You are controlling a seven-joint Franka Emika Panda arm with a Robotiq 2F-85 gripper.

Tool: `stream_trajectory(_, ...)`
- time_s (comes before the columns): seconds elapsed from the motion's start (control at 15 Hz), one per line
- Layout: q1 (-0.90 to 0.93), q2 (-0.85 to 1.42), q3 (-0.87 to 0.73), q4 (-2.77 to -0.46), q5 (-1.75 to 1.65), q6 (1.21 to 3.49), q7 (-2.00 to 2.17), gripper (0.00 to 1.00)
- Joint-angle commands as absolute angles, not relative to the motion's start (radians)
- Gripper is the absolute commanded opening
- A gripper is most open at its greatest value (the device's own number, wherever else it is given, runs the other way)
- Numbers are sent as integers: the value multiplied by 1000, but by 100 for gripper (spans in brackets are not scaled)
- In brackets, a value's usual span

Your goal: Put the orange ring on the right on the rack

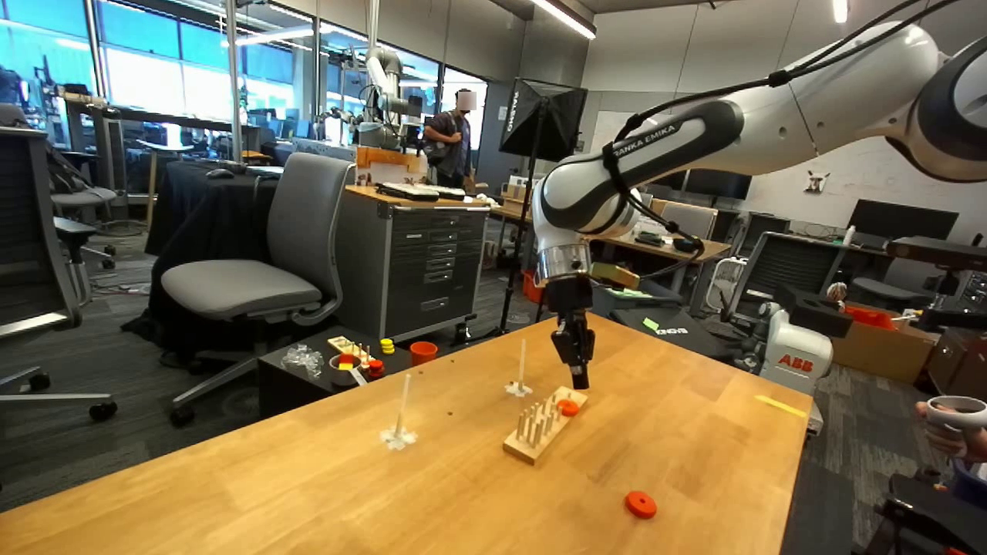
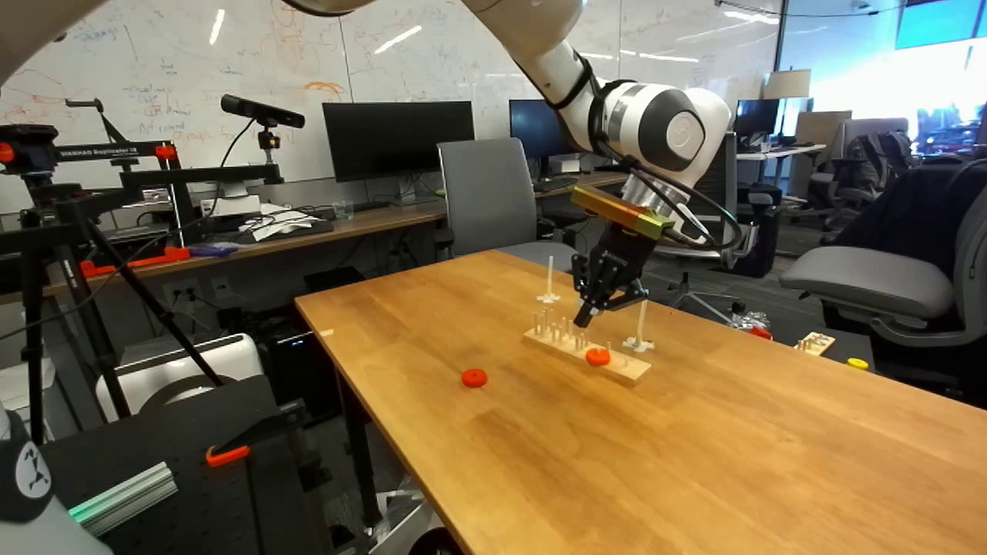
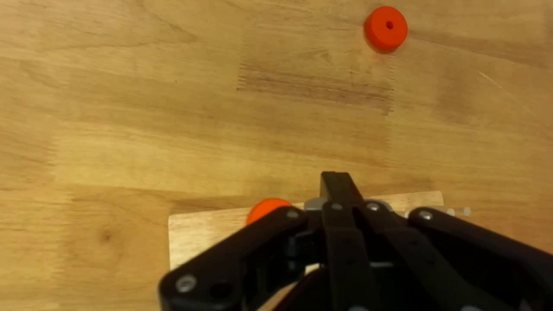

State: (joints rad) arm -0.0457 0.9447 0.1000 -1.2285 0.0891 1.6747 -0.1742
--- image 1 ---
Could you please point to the yellow cube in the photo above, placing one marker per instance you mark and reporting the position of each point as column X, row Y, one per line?
column 388, row 346

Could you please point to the black light stand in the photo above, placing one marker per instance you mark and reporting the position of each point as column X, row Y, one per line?
column 527, row 234

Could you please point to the wooden box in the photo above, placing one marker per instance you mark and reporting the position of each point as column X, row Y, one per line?
column 391, row 163

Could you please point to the flat patterned box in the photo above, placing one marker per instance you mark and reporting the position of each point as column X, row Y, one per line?
column 351, row 349

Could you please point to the wooden rack with metal pins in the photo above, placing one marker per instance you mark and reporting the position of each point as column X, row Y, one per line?
column 535, row 444

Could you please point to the white ABB robot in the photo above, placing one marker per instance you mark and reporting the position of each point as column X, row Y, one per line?
column 793, row 360

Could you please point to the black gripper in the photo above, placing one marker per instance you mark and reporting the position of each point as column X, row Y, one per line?
column 573, row 304

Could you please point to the black monitor screen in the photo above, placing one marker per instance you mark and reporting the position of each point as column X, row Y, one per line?
column 792, row 265
column 901, row 220

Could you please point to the clear peg stand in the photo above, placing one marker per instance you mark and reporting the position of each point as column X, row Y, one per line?
column 398, row 437
column 520, row 388

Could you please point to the orange bowl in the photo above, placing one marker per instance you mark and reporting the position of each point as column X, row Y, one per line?
column 424, row 351

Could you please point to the black device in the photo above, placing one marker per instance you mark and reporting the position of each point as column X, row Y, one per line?
column 927, row 518

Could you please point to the bystander hand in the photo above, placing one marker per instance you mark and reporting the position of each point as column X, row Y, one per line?
column 968, row 448

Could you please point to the gray office chair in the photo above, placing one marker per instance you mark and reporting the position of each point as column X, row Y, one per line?
column 311, row 215

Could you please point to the red object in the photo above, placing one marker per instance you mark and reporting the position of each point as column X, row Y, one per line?
column 872, row 318

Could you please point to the black softbox light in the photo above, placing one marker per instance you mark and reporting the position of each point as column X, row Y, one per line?
column 550, row 123

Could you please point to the red toy piece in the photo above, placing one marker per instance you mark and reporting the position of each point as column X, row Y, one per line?
column 374, row 369

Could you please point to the gray drawer cabinet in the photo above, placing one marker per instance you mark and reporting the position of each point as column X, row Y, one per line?
column 411, row 265

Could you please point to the stack of trays and papers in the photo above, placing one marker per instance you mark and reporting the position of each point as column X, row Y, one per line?
column 420, row 190

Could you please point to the dark office chair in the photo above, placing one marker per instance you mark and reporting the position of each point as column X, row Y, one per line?
column 27, row 227

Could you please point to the white tape roll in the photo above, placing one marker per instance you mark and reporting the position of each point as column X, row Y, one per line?
column 930, row 411

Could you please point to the yellow tape strip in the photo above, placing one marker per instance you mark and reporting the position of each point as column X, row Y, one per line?
column 782, row 405

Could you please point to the clear plastic bag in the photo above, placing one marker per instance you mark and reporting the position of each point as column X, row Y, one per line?
column 300, row 359

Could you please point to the black low cart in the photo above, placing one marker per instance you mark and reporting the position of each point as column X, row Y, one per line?
column 311, row 388

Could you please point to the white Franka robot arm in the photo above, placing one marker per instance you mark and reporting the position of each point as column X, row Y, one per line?
column 802, row 113

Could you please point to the standing person in dark shirt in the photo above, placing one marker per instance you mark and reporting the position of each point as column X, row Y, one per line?
column 451, row 139

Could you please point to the ceiling light strip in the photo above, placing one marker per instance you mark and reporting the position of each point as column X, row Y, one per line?
column 562, row 20

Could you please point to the orange bucket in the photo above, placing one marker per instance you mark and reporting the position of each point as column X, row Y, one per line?
column 531, row 289

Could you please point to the cardboard box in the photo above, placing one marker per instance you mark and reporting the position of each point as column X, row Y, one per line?
column 885, row 356

